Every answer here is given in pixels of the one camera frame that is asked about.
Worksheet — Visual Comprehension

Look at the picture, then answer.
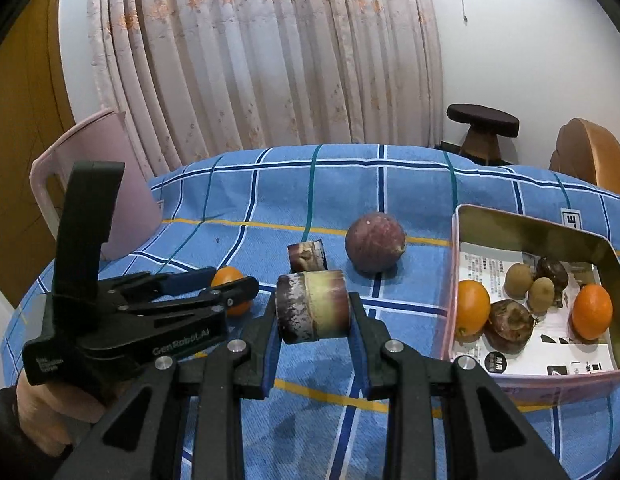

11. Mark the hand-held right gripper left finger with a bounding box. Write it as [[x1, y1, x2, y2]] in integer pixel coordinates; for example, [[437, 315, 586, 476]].
[[55, 297, 281, 480]]

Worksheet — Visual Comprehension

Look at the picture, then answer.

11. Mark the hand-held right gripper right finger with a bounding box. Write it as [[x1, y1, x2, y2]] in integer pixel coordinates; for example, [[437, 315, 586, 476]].
[[347, 291, 573, 480]]

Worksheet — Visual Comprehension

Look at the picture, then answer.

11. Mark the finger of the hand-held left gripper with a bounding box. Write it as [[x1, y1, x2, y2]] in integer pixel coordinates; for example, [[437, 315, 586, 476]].
[[121, 275, 261, 319], [97, 266, 219, 302]]

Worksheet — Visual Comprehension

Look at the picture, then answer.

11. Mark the orange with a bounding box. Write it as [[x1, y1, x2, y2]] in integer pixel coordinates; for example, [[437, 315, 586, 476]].
[[571, 284, 614, 341], [211, 266, 253, 317], [455, 280, 492, 338]]

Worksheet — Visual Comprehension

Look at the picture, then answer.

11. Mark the thick sugarcane piece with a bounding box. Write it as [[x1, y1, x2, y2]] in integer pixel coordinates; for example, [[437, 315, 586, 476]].
[[276, 270, 351, 345]]

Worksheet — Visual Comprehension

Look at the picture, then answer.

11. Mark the large dark brown fruit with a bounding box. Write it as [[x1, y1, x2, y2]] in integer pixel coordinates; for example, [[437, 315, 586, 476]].
[[484, 299, 535, 354]]

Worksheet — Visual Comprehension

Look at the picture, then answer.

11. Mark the brown kiwi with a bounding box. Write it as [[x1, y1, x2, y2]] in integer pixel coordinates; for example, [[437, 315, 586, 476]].
[[504, 262, 534, 300], [527, 276, 556, 315]]

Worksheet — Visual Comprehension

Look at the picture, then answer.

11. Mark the small dark brown fruit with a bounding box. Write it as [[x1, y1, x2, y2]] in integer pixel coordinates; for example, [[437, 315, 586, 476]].
[[534, 256, 570, 293]]

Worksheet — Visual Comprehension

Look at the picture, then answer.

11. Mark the pink tin box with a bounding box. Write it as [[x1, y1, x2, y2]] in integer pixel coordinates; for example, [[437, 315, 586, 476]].
[[441, 204, 620, 407]]

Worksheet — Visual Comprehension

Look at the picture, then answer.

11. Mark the person's left forearm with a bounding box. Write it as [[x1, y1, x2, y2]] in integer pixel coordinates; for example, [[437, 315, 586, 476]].
[[0, 385, 73, 480]]

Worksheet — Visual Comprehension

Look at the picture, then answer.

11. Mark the person's left hand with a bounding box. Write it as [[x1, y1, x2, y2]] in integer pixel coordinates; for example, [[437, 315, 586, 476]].
[[17, 376, 141, 443]]

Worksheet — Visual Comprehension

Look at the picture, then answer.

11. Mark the pink plastic jug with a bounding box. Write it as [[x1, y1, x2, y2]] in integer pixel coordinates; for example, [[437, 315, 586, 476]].
[[30, 107, 163, 261]]

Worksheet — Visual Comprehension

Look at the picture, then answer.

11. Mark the small sugarcane piece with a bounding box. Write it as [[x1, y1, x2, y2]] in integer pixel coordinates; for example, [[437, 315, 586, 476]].
[[288, 240, 328, 273]]

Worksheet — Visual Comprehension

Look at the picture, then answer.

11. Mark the blue plaid tablecloth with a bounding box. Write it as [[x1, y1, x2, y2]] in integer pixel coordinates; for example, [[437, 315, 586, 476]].
[[0, 144, 620, 480]]

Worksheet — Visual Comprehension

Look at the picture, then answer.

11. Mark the purple passion fruit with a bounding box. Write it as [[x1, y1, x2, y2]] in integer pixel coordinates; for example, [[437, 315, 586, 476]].
[[345, 213, 407, 274]]

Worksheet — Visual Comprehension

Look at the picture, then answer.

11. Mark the wooden door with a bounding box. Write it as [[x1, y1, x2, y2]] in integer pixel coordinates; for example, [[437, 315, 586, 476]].
[[0, 0, 77, 308]]

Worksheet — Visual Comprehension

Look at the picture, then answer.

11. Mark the printed paper sheet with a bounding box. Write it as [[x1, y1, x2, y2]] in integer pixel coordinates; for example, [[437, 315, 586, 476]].
[[457, 242, 620, 377]]

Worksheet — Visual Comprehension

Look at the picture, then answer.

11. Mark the pink floral curtain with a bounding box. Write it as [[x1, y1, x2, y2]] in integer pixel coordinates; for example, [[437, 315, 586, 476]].
[[87, 0, 443, 183]]

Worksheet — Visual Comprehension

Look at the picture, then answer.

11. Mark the dark round stool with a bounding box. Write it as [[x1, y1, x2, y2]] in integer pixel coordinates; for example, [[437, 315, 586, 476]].
[[446, 103, 520, 165]]

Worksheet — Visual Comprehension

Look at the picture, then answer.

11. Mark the brown leather armchair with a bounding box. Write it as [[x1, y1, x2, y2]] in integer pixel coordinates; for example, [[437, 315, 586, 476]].
[[548, 118, 620, 196]]

